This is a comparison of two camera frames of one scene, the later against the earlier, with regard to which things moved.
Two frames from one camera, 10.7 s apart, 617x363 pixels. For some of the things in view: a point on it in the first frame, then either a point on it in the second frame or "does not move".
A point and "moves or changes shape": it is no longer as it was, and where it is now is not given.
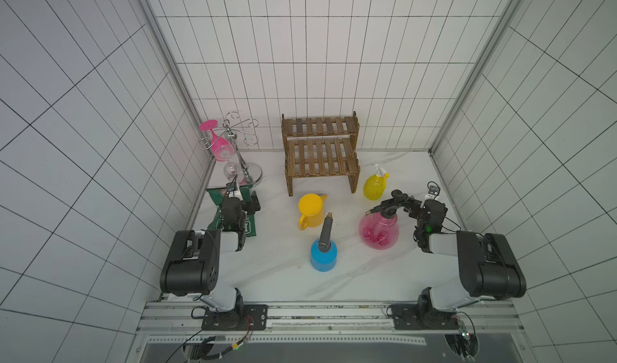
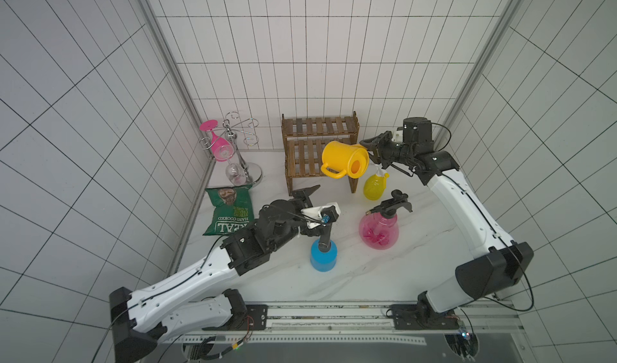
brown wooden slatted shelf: (320, 147) does not move
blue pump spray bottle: (324, 251) does not move
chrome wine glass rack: (252, 172) does not move
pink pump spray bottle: (379, 230) does not move
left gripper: (252, 208) -> (304, 194)
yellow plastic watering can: (312, 210) moves or changes shape
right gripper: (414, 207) -> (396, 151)
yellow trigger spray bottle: (374, 185) does not move
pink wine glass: (222, 148) does not move
